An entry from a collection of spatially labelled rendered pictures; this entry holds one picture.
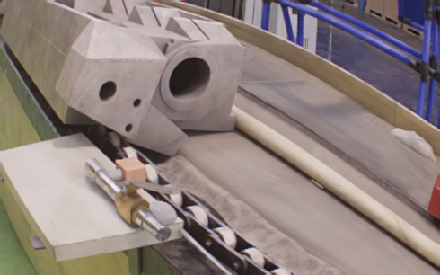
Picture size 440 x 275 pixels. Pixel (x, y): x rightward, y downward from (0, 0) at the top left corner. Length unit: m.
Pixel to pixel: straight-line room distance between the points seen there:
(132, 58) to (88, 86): 0.08
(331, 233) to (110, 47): 0.45
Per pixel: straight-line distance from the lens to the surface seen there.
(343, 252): 0.83
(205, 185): 0.97
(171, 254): 0.74
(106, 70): 0.89
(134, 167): 0.82
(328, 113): 1.38
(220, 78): 1.10
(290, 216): 0.91
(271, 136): 1.10
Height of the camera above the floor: 1.19
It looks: 23 degrees down
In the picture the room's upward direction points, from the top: 7 degrees clockwise
